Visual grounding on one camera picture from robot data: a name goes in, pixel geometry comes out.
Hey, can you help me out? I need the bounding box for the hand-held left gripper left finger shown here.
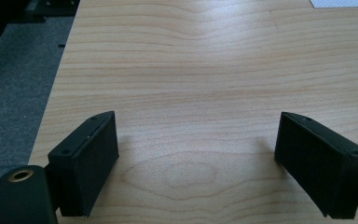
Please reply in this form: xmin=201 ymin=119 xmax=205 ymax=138
xmin=47 ymin=110 xmax=120 ymax=217

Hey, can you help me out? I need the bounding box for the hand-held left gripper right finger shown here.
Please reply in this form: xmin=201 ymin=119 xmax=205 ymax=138
xmin=273 ymin=111 xmax=358 ymax=220

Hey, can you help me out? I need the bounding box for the black stand base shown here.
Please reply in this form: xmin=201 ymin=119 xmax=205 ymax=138
xmin=24 ymin=0 xmax=81 ymax=23

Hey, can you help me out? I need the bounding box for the white mesh mat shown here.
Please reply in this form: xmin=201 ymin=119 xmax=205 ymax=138
xmin=310 ymin=0 xmax=358 ymax=9

